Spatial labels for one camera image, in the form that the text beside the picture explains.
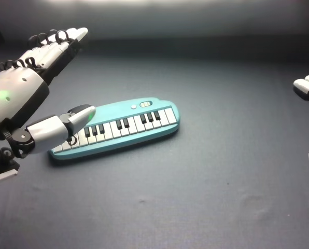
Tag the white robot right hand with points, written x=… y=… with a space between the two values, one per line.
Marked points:
x=306 y=84

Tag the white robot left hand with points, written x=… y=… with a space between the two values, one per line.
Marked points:
x=12 y=88

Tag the teal toy piano keyboard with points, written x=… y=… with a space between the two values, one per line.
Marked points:
x=123 y=111

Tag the grey table cloth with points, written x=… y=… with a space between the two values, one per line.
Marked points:
x=170 y=197

